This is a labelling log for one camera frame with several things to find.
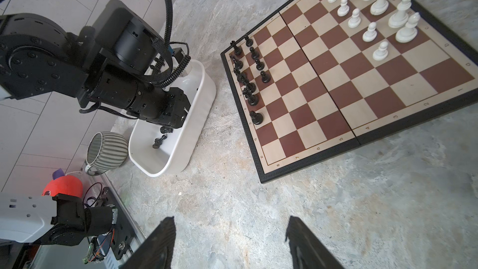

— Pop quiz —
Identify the black chess queen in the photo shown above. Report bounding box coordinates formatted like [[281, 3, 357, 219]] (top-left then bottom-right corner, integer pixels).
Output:
[[250, 111, 263, 125]]

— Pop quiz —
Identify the striped grey cup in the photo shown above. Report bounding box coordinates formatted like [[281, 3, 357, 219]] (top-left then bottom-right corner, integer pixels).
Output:
[[85, 132, 128, 176]]

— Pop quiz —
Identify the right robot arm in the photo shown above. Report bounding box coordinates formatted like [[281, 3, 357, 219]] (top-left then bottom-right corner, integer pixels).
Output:
[[1, 194, 342, 269]]

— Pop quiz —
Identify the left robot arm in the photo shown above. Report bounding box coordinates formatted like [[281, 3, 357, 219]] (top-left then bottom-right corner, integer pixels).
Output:
[[1, 0, 190, 129]]

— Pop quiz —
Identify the red shark plush toy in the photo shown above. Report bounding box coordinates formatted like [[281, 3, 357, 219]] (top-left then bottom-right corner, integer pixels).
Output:
[[42, 169, 83, 198]]

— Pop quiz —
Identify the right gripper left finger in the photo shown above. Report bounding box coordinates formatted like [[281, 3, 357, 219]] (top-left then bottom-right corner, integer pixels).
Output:
[[120, 217, 176, 269]]

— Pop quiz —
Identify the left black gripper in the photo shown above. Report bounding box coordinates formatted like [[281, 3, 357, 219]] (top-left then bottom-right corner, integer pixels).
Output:
[[93, 70, 190, 129]]

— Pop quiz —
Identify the white plastic tray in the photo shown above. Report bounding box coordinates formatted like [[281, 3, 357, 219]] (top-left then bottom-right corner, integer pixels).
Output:
[[128, 59, 216, 178]]

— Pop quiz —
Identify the folding chess board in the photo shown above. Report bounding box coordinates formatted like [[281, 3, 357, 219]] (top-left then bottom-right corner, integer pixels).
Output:
[[221, 0, 478, 183]]

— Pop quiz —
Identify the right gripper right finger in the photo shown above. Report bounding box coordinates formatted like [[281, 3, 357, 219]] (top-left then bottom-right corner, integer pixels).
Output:
[[286, 216, 344, 269]]

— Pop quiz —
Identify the black chess king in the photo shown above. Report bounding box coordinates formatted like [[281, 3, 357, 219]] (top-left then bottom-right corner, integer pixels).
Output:
[[242, 88, 259, 106]]

